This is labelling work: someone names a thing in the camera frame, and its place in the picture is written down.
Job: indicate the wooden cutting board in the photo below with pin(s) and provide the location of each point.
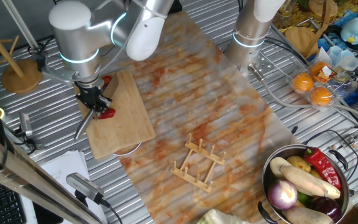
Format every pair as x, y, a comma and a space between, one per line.
126, 118

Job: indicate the orange marbled table mat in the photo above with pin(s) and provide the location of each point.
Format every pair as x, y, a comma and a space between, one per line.
197, 93

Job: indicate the orange fruit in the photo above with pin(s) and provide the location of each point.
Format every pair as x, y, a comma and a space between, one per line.
302, 82
321, 96
317, 68

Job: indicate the aluminium frame beam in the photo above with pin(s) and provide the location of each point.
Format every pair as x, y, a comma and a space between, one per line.
26, 174

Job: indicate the small camera on black mount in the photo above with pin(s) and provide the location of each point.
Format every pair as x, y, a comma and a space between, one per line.
25, 124

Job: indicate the steel cleaver knife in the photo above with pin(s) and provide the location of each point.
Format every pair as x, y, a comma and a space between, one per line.
84, 124

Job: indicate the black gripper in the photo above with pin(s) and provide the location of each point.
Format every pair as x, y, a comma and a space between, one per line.
89, 90

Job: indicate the dark purple eggplant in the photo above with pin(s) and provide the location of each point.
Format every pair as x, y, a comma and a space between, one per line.
328, 207

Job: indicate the green vegetable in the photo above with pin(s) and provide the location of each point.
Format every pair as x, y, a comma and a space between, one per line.
304, 198

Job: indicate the cabbage in plastic bag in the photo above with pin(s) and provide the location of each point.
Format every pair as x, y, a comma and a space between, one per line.
219, 217

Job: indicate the yellow potato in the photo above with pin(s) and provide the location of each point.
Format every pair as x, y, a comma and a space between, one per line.
300, 163

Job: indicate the white paper stack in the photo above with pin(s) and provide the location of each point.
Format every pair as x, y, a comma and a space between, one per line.
64, 165

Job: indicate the long pale sweet potato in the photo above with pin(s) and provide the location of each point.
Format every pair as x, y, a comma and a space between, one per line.
306, 182

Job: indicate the wooden peg dish rack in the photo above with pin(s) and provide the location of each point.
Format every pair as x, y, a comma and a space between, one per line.
204, 153

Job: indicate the white round vegetable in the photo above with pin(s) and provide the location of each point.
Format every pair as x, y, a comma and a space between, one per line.
277, 166

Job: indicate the clear plastic measuring cup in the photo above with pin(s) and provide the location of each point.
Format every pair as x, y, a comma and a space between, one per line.
345, 59

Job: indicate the brown sweet potato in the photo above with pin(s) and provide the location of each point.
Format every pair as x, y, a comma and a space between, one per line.
306, 216

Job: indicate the clear plastic orange package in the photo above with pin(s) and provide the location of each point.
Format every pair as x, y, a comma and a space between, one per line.
340, 90

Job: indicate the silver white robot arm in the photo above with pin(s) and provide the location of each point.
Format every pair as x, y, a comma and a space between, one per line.
73, 37

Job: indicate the wooden mug tree stand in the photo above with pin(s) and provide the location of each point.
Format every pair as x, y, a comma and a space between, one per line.
22, 76

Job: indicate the small red chili slice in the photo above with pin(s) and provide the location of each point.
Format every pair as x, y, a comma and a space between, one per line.
107, 80

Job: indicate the long red bell pepper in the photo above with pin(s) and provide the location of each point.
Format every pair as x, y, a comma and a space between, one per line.
323, 166

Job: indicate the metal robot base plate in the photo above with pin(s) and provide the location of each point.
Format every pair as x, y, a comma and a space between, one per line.
264, 65

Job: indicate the light blue plush toy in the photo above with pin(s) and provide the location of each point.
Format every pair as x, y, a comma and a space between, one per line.
354, 31

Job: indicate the wrist camera on grey bracket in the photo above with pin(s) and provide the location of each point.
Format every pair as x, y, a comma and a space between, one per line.
57, 74

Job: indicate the purple onion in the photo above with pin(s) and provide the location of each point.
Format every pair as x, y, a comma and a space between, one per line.
281, 194

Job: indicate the wooden hook stand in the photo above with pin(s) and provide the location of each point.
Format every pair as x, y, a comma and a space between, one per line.
300, 40

